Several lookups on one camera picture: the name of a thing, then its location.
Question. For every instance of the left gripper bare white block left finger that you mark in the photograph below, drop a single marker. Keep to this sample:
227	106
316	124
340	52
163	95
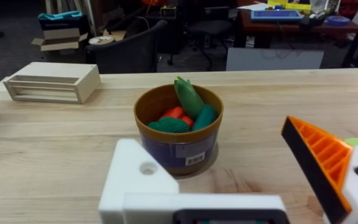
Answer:
132	183

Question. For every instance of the left gripper white and orange right finger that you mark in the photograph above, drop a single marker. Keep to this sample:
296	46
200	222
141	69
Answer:
328	161

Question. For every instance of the brown tub with toy vegetables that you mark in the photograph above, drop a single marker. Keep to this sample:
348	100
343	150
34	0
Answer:
179	133

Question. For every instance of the white flat panel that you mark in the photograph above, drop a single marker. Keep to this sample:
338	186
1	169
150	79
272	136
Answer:
273	59

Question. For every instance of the white wooden slotted box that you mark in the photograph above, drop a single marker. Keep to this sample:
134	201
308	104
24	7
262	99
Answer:
57	82

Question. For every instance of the black armchair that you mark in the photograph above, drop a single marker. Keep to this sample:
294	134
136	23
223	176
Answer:
129	53

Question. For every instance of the dark red wooden desk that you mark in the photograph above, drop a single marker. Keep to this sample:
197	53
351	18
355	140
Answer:
291	31

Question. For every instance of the blue tape roll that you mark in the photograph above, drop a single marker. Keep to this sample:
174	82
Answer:
338	20

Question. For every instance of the blue tray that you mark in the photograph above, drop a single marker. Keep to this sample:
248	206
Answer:
276	15

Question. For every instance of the yellow toy blocks heap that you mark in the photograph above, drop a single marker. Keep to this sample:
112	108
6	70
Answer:
291	5

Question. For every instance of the open cardboard box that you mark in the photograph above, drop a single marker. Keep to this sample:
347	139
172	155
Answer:
61	39

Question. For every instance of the black office chair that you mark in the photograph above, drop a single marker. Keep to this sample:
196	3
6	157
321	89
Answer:
209	29

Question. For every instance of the black crate with teal cloth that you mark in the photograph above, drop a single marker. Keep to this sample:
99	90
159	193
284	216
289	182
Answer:
62	21

